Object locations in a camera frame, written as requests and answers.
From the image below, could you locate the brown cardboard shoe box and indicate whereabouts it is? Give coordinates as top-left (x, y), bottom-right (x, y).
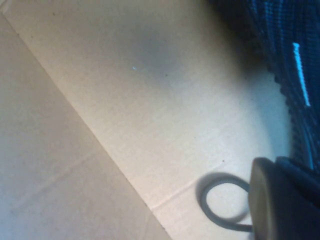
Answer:
top-left (0, 0), bottom-right (320, 240)

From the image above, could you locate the black knit sneaker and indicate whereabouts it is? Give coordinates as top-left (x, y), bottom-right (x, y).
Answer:
top-left (198, 0), bottom-right (320, 232)

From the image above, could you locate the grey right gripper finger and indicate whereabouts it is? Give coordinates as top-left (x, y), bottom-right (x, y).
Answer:
top-left (248, 156), bottom-right (320, 240)

